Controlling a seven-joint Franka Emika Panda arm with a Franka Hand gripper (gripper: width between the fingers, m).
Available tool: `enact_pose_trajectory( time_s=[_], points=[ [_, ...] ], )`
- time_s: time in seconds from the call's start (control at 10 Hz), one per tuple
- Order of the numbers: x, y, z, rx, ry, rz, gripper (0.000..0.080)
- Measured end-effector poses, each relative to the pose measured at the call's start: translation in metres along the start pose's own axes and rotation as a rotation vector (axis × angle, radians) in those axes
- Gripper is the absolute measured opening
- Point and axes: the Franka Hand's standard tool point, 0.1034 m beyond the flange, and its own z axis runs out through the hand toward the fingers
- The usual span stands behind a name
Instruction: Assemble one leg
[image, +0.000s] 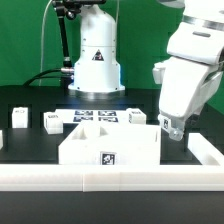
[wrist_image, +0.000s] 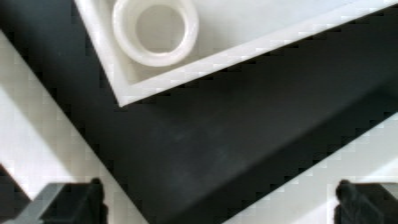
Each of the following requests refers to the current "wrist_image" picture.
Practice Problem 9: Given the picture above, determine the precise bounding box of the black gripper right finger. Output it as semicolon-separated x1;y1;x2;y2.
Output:
334;180;398;224

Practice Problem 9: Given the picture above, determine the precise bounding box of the white U-shaped fence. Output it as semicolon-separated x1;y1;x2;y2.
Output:
0;32;398;224

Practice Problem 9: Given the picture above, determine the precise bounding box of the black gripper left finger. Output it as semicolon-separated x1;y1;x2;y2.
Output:
14;178;108;224

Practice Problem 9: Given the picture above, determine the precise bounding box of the white square tabletop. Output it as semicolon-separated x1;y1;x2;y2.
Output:
75;0;398;106

